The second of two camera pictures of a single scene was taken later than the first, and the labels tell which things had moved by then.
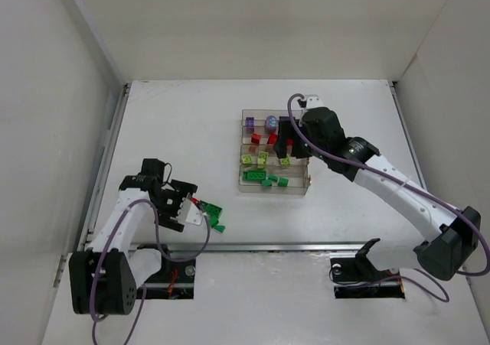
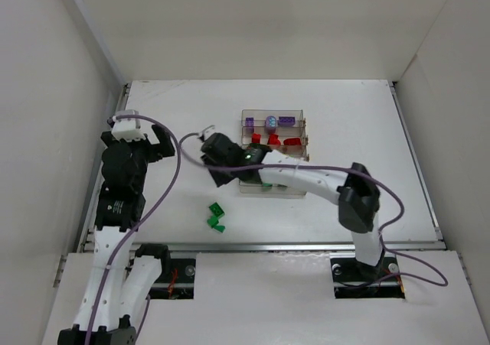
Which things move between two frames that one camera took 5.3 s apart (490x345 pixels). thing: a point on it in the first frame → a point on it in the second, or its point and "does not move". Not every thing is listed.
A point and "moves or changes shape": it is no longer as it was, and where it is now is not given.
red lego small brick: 256,138 does not move
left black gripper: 171,202 → 136,144
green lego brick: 213,212 moves or changes shape
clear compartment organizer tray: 261,169 does not move
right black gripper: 291,146 → 213,165
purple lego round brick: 271,122 does not move
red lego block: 272,138 moves or changes shape
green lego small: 213,220 does not move
